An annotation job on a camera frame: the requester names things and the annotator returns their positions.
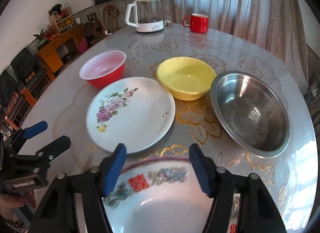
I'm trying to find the stainless steel bowl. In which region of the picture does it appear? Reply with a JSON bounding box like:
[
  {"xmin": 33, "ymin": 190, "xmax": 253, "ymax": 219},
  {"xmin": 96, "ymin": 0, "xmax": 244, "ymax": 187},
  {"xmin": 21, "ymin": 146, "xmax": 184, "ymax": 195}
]
[{"xmin": 209, "ymin": 71, "xmax": 290, "ymax": 159}]

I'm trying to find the yellow plastic bowl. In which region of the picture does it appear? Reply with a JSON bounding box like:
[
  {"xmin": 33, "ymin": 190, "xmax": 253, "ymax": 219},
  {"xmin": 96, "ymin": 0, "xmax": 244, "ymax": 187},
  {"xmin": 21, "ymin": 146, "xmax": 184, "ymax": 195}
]
[{"xmin": 156, "ymin": 56, "xmax": 216, "ymax": 101}]

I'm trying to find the red plastic bowl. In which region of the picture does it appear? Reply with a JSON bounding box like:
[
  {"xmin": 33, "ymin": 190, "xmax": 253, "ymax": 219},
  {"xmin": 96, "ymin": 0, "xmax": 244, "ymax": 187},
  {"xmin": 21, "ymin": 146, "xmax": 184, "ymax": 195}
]
[{"xmin": 79, "ymin": 51, "xmax": 127, "ymax": 89}]

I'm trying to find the large enamel floral basin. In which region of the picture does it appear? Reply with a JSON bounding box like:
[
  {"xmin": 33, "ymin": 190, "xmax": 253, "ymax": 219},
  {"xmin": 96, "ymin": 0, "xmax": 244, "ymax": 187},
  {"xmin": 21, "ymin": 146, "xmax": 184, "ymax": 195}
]
[{"xmin": 102, "ymin": 154, "xmax": 238, "ymax": 233}]

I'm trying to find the wooden chair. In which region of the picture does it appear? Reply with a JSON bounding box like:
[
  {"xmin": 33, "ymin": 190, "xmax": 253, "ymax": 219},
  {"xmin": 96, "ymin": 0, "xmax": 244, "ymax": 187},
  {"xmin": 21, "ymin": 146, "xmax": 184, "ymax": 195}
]
[{"xmin": 103, "ymin": 4, "xmax": 119, "ymax": 33}]

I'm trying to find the person's left hand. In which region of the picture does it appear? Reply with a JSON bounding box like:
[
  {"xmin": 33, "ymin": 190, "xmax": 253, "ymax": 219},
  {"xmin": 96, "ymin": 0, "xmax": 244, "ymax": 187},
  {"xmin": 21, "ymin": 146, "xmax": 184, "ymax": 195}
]
[{"xmin": 1, "ymin": 191, "xmax": 36, "ymax": 209}]

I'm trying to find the patterned beige curtain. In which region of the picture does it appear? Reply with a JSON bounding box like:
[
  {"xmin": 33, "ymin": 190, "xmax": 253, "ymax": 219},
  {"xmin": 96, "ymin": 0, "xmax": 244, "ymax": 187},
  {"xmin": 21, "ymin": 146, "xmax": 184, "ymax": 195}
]
[{"xmin": 162, "ymin": 0, "xmax": 309, "ymax": 92}]

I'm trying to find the black sofa chair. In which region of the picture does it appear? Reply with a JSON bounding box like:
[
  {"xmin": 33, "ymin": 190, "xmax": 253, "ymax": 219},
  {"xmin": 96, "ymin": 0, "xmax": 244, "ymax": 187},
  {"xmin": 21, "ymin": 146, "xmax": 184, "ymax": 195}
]
[{"xmin": 1, "ymin": 48, "xmax": 51, "ymax": 129}]

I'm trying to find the wooden shelf with items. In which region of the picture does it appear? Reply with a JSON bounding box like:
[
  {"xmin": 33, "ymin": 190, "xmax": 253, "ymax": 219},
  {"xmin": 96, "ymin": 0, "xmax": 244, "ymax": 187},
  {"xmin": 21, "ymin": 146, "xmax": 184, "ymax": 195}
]
[{"xmin": 49, "ymin": 3, "xmax": 75, "ymax": 34}]

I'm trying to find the orange wooden cabinet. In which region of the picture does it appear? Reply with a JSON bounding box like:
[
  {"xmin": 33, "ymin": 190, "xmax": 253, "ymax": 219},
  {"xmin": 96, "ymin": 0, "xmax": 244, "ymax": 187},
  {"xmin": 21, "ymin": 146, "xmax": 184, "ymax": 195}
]
[{"xmin": 35, "ymin": 24, "xmax": 85, "ymax": 81}]

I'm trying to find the white floral plate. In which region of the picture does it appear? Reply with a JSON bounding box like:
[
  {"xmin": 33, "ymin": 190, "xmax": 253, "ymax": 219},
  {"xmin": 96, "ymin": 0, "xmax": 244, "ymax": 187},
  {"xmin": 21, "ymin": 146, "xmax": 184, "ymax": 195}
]
[{"xmin": 86, "ymin": 77, "xmax": 176, "ymax": 154}]

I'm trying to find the white glass electric kettle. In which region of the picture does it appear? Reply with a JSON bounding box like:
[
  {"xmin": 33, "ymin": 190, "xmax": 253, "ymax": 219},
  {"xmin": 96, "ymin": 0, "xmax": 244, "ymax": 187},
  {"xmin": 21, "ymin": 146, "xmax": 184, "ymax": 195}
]
[{"xmin": 124, "ymin": 0, "xmax": 164, "ymax": 33}]

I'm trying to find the red mug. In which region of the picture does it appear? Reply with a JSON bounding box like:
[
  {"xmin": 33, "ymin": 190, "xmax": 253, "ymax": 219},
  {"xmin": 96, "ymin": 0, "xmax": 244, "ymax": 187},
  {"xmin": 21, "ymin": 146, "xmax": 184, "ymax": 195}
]
[{"xmin": 182, "ymin": 13, "xmax": 209, "ymax": 34}]

